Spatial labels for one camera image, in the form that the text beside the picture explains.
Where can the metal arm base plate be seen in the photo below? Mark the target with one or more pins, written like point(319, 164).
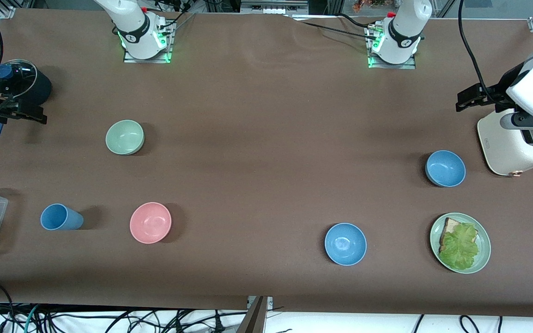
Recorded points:
point(148, 59)
point(391, 65)

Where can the green lettuce leaf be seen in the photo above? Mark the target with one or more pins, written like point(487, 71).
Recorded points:
point(461, 247)

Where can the bread slice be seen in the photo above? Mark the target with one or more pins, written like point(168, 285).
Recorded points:
point(451, 225)

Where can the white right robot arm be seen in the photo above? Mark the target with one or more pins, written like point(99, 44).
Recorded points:
point(132, 18)

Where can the light green plate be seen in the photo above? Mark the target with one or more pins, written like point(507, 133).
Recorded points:
point(485, 249)

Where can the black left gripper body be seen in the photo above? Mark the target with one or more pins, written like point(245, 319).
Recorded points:
point(497, 91)

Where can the glass lid with blue knob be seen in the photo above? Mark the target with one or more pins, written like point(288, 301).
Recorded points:
point(14, 76)

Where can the aluminium profile beam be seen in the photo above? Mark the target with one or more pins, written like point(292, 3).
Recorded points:
point(253, 319)

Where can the blue cup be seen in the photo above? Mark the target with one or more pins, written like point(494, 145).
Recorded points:
point(60, 217)

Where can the white toaster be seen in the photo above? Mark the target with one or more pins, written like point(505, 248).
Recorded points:
point(507, 148)

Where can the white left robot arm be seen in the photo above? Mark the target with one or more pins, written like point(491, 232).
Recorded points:
point(405, 27)

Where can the pink bowl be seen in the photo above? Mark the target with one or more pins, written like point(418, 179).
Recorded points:
point(150, 222)

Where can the blue bowl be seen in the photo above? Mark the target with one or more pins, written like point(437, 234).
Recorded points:
point(445, 168)
point(345, 243)

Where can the light green bowl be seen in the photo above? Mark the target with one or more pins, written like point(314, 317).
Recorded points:
point(125, 137)

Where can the white power strip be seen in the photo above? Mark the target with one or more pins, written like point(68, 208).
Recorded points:
point(275, 9)

